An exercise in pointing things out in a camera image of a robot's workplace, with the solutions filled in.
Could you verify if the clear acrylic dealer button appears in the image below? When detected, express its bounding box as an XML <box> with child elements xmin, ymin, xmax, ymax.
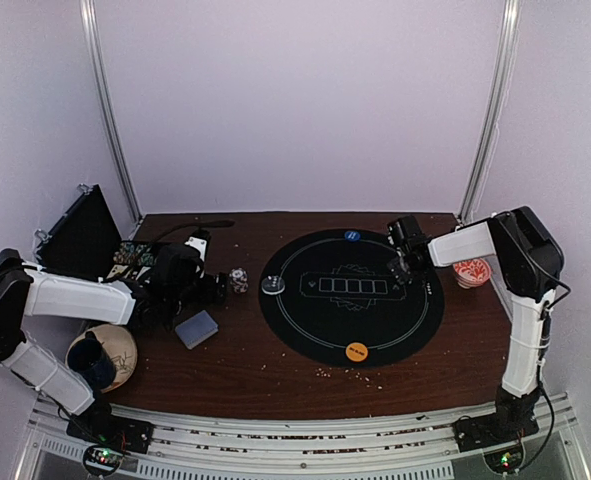
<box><xmin>260</xmin><ymin>275</ymin><xmax>286</xmax><ymax>296</ymax></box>

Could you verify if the blue small blind button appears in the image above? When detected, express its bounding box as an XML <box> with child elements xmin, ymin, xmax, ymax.
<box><xmin>344</xmin><ymin>230</ymin><xmax>361</xmax><ymax>242</ymax></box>

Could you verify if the yellow big blind button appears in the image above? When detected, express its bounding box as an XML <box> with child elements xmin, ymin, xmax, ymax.
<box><xmin>345</xmin><ymin>342</ymin><xmax>369</xmax><ymax>363</ymax></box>

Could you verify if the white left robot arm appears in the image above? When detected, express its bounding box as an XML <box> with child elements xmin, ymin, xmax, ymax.
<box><xmin>0</xmin><ymin>244</ymin><xmax>227</xmax><ymax>444</ymax></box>

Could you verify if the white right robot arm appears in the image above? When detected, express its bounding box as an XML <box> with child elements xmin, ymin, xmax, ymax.
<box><xmin>387</xmin><ymin>206</ymin><xmax>570</xmax><ymax>398</ymax></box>

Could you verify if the blue cream 10 chip stack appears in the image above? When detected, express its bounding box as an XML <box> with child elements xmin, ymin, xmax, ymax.
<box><xmin>228</xmin><ymin>268</ymin><xmax>249</xmax><ymax>294</ymax></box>

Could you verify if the blue playing card deck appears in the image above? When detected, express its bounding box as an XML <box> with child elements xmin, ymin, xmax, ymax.
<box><xmin>174</xmin><ymin>310</ymin><xmax>219</xmax><ymax>350</ymax></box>

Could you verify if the chips row in case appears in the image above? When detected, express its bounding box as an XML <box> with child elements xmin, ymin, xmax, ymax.
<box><xmin>113</xmin><ymin>241</ymin><xmax>156</xmax><ymax>267</ymax></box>

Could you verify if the red white patterned bowl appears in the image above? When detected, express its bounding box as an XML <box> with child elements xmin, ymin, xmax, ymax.
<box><xmin>453</xmin><ymin>258</ymin><xmax>492</xmax><ymax>289</ymax></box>

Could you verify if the round black poker mat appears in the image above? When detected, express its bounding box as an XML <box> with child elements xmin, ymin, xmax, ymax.
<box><xmin>259</xmin><ymin>229</ymin><xmax>445</xmax><ymax>368</ymax></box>

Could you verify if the beige patterned plate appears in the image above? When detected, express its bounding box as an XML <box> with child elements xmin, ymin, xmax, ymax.
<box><xmin>67</xmin><ymin>324</ymin><xmax>138</xmax><ymax>393</ymax></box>

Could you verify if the black poker set case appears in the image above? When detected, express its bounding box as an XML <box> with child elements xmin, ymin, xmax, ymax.
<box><xmin>34</xmin><ymin>184</ymin><xmax>166</xmax><ymax>279</ymax></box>

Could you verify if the dark blue mug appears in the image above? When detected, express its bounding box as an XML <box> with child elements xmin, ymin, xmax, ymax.
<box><xmin>66</xmin><ymin>330</ymin><xmax>117</xmax><ymax>390</ymax></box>

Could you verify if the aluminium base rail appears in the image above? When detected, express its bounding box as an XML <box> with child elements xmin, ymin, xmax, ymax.
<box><xmin>12</xmin><ymin>392</ymin><xmax>591</xmax><ymax>480</ymax></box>

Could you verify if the aluminium frame post right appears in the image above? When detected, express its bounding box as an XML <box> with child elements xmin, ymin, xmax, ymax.
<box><xmin>457</xmin><ymin>0</ymin><xmax>522</xmax><ymax>224</ymax></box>

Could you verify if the aluminium frame post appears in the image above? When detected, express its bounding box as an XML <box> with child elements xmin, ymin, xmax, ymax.
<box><xmin>457</xmin><ymin>0</ymin><xmax>522</xmax><ymax>224</ymax></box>
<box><xmin>79</xmin><ymin>0</ymin><xmax>143</xmax><ymax>224</ymax></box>

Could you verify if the aluminium frame post left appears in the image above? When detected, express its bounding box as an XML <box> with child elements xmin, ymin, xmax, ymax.
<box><xmin>79</xmin><ymin>0</ymin><xmax>143</xmax><ymax>224</ymax></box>

